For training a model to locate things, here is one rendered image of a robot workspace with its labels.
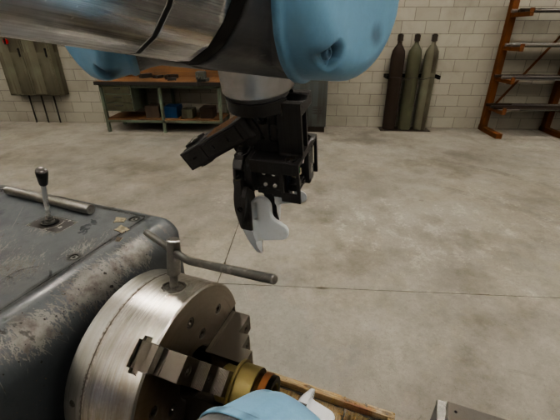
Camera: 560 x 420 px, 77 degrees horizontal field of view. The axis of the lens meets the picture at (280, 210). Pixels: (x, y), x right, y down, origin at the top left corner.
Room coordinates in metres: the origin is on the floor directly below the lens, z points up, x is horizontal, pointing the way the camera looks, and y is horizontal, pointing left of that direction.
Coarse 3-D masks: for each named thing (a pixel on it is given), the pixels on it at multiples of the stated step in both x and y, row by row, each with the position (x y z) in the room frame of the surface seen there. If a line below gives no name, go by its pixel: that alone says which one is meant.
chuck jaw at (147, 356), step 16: (144, 352) 0.36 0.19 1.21; (160, 352) 0.36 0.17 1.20; (176, 352) 0.36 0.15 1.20; (144, 368) 0.34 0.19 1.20; (160, 368) 0.35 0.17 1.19; (176, 368) 0.34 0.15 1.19; (192, 368) 0.36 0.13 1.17; (208, 368) 0.37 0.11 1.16; (192, 384) 0.35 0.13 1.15; (208, 384) 0.36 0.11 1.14; (224, 384) 0.37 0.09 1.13
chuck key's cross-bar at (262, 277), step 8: (144, 232) 0.55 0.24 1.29; (152, 232) 0.54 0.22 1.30; (152, 240) 0.52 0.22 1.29; (160, 240) 0.51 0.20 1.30; (176, 256) 0.46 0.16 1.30; (184, 256) 0.46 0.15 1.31; (192, 264) 0.43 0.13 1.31; (200, 264) 0.42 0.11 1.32; (208, 264) 0.41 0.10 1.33; (216, 264) 0.40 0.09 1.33; (224, 264) 0.39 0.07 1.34; (224, 272) 0.38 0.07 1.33; (232, 272) 0.37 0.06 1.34; (240, 272) 0.36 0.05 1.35; (248, 272) 0.35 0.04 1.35; (256, 272) 0.34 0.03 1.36; (264, 272) 0.34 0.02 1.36; (256, 280) 0.34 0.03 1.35; (264, 280) 0.33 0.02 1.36; (272, 280) 0.32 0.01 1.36
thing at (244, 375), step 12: (240, 372) 0.39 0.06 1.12; (252, 372) 0.39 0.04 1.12; (264, 372) 0.41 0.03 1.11; (228, 384) 0.38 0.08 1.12; (240, 384) 0.38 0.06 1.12; (252, 384) 0.38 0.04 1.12; (264, 384) 0.38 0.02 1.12; (276, 384) 0.40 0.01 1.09; (216, 396) 0.38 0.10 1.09; (228, 396) 0.36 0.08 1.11; (240, 396) 0.36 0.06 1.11
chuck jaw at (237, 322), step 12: (240, 312) 0.55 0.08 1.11; (228, 324) 0.52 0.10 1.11; (240, 324) 0.52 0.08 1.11; (216, 336) 0.49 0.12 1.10; (228, 336) 0.49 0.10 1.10; (240, 336) 0.49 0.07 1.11; (204, 348) 0.46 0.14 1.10; (216, 348) 0.46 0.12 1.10; (228, 348) 0.46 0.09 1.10; (240, 348) 0.46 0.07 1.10; (204, 360) 0.46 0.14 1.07; (216, 360) 0.45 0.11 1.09; (228, 360) 0.44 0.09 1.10; (240, 360) 0.44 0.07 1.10; (252, 360) 0.46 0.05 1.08
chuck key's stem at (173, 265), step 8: (168, 240) 0.48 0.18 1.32; (176, 240) 0.48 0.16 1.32; (168, 248) 0.47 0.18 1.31; (176, 248) 0.48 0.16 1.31; (168, 256) 0.47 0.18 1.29; (168, 264) 0.47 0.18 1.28; (176, 264) 0.47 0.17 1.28; (168, 272) 0.47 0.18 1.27; (176, 272) 0.47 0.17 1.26; (176, 280) 0.47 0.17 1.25
